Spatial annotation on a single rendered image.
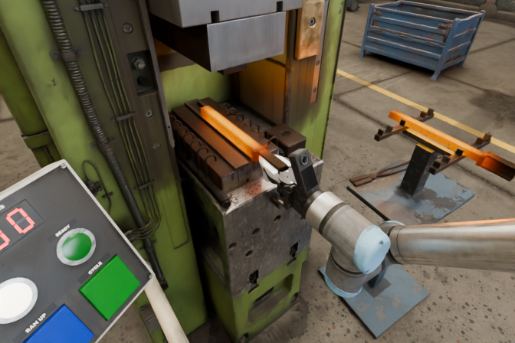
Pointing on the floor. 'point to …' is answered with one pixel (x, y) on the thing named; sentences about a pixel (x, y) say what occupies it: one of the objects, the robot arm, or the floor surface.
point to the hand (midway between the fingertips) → (264, 155)
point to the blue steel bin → (421, 34)
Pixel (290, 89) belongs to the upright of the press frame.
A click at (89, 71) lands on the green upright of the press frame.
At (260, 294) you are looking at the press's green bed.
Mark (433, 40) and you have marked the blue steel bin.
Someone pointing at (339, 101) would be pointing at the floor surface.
